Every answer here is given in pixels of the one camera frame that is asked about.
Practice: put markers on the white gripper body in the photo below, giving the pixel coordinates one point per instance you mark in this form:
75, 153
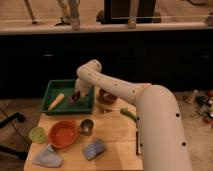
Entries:
82, 88

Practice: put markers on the dark purple grapes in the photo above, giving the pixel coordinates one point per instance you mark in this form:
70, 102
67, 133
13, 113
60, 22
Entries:
75, 97

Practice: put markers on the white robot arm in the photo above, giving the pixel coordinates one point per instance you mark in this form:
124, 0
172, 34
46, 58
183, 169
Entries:
160, 128

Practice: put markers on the green plastic tray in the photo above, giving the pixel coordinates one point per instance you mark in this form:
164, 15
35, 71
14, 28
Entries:
84, 105

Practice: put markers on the dark brown bowl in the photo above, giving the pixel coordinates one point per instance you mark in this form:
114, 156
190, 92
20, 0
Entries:
106, 98

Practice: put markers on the small metal cup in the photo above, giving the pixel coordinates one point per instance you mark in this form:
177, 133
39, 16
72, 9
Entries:
87, 127

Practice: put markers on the orange plastic bowl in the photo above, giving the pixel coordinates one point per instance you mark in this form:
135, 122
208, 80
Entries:
62, 134

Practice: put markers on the light green plastic cup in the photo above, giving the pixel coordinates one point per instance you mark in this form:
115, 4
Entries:
37, 135

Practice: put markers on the black stand leg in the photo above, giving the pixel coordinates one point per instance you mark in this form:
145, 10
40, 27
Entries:
21, 118

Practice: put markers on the light blue cloth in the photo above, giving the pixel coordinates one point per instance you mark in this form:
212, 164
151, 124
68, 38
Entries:
47, 157

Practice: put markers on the black cabinet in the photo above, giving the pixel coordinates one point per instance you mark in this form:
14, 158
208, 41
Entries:
177, 59

